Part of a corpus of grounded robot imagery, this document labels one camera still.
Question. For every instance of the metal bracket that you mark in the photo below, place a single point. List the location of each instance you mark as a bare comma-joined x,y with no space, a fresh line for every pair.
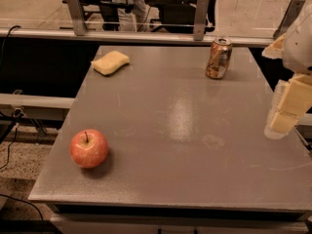
77,16
200,19
292,12

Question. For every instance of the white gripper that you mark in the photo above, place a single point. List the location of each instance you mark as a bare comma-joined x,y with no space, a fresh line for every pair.
299,51

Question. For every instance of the left metal bracket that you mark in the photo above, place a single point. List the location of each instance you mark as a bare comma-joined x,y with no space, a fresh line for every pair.
77,16

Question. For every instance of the metal barrier rail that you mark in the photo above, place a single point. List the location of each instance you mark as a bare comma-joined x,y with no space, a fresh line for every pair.
147,38

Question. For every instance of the grey side shelf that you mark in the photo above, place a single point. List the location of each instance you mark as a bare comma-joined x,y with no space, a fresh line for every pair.
37,107

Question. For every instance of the yellow sponge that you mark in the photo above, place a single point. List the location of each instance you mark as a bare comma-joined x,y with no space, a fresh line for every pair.
110,62

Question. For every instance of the red apple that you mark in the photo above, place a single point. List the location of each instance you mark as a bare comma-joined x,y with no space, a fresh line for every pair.
88,148

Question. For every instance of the person in light trousers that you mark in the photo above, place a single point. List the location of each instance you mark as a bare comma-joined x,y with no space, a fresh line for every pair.
135,19

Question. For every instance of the orange soda can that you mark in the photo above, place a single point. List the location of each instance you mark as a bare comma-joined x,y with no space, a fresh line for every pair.
218,63

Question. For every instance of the middle metal bracket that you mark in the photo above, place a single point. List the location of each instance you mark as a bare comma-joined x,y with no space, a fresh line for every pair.
200,19

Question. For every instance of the right metal bracket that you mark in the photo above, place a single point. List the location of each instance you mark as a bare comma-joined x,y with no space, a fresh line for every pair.
292,12

